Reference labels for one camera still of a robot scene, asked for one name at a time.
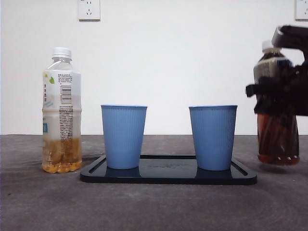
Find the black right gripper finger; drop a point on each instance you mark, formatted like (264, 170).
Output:
(267, 84)
(274, 103)

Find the dark oolong tea bottle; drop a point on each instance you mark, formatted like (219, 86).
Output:
(276, 144)

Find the pale jasmine tea bottle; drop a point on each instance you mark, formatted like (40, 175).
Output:
(61, 120)

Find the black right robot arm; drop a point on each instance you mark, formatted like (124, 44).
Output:
(302, 91)

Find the blue ribbed cup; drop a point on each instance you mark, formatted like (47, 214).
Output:
(213, 139)
(123, 137)

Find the dark navy tray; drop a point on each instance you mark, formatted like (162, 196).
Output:
(166, 174)

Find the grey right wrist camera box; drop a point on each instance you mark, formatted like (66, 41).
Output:
(288, 34)

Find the white wall socket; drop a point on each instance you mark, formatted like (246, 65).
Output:
(89, 9)
(302, 9)

